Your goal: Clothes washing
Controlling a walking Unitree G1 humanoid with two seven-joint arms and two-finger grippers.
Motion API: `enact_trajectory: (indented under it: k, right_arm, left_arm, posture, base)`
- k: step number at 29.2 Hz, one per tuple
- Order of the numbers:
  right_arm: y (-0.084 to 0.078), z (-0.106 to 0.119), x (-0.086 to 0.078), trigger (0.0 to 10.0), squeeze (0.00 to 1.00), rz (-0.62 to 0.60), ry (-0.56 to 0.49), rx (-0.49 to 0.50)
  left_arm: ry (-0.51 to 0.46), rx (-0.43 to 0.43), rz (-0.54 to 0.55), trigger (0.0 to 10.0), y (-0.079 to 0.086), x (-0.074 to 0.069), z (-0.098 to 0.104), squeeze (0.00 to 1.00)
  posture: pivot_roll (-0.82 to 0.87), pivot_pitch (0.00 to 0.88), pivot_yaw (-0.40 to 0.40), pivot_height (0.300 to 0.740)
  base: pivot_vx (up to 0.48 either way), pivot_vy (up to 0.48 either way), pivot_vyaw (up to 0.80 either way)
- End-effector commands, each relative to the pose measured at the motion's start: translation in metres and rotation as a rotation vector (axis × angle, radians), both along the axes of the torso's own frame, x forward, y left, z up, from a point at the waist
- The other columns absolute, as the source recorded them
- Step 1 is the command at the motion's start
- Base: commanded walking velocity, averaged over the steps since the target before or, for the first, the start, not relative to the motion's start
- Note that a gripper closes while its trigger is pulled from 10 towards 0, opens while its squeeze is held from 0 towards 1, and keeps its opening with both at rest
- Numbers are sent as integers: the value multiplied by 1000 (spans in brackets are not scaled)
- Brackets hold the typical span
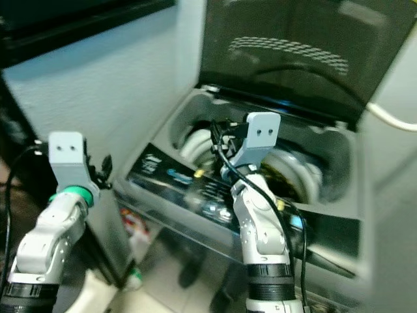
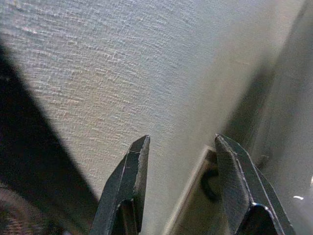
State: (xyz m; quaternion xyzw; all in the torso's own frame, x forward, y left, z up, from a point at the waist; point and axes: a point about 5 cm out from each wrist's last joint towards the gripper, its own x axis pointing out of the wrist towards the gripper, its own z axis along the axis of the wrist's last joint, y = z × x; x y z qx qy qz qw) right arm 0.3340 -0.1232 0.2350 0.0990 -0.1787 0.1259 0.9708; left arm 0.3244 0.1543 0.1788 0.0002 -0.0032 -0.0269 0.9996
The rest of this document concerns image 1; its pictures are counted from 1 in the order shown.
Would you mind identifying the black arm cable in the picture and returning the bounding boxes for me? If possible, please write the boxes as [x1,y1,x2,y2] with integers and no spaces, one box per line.
[3,145,50,291]
[216,128,311,308]

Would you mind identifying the black shelf unit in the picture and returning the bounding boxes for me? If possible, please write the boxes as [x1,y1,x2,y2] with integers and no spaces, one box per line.
[0,0,177,67]

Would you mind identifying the dark glass washer lid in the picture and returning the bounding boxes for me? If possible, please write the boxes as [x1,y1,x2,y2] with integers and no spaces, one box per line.
[198,0,417,129]

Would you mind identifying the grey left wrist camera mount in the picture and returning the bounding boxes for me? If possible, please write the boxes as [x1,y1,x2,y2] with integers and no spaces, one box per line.
[48,131,100,194]

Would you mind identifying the black washer control panel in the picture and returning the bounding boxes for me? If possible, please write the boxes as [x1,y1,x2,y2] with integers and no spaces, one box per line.
[127,151,308,246]

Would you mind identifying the green left wrist band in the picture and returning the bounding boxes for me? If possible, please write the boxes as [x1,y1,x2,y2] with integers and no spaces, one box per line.
[50,186,94,205]

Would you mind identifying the dark patterned garment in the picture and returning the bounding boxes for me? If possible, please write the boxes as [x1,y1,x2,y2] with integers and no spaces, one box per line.
[259,164,303,200]

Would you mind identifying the white washer drum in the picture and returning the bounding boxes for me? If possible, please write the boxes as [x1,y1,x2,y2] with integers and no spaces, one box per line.
[177,127,326,204]

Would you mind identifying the red white washer sticker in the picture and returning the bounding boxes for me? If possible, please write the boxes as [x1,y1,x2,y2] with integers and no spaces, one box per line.
[119,209,149,246]

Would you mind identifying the white cable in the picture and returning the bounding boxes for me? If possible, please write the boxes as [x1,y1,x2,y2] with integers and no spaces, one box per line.
[367,101,417,134]

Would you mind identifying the grey top-loading washing machine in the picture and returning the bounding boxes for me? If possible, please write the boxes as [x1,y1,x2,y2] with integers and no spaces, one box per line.
[112,83,369,313]

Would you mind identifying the white bottle with green cap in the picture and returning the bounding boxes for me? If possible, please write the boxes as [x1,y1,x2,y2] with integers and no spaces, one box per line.
[122,267,145,291]

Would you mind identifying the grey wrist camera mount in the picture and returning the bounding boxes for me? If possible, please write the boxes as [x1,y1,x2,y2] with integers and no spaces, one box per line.
[227,112,281,171]
[48,131,100,194]

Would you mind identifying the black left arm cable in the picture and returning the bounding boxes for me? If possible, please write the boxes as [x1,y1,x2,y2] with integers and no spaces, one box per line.
[3,145,50,291]

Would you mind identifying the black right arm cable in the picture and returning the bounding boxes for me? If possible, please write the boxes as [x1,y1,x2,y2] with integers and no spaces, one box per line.
[216,128,311,308]

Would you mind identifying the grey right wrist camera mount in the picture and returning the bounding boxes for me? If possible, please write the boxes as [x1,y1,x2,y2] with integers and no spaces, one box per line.
[227,112,281,171]

